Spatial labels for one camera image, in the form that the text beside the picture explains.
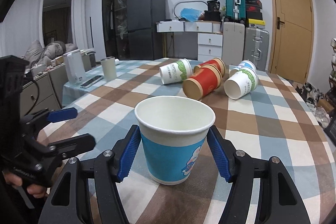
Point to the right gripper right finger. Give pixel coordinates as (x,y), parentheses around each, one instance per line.
(279,199)

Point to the wooden door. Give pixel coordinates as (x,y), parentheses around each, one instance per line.
(292,39)

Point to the silver aluminium suitcase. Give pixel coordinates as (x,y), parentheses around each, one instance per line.
(256,47)

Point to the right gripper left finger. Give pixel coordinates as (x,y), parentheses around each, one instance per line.
(69,200)

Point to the blue rabbit paper cup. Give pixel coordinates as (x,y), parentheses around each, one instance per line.
(173,130)

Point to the smartphone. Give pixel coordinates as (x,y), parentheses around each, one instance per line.
(91,81)

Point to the white appliance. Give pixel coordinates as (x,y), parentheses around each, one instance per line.
(74,67)

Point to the blue plastic bag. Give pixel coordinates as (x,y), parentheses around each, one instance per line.
(191,15)

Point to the right green white paper cup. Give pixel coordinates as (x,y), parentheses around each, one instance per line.
(241,83)

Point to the left hand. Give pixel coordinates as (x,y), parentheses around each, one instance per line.
(15,181)

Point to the rear blue white paper cup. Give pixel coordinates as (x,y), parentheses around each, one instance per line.
(243,64)

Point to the beige suitcase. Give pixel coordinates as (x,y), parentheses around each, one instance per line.
(233,43)

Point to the teal suitcase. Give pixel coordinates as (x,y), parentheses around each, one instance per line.
(236,11)

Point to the dark glass cabinet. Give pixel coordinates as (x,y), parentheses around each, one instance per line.
(114,22)

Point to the left green white paper cup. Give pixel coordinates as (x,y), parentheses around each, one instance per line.
(175,72)

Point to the rear red paper cup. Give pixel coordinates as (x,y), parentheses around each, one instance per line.
(215,62)

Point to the front red paper cup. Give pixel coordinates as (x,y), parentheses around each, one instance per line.
(205,80)

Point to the green white paper cup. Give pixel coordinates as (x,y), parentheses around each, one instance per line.
(175,72)
(241,83)

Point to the stacked shoe boxes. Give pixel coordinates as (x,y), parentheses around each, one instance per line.
(254,14)

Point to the white drawer desk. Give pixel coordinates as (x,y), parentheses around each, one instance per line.
(200,40)

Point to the shoe rack with shoes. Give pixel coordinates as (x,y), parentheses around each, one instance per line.
(330,95)

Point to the red paper cup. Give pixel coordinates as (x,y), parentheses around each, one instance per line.
(205,80)
(215,62)

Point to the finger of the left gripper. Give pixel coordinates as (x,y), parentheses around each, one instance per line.
(46,116)
(65,148)

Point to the black refrigerator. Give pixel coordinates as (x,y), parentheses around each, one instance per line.
(145,43)

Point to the beige tumbler mug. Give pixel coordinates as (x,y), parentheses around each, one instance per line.
(109,68)

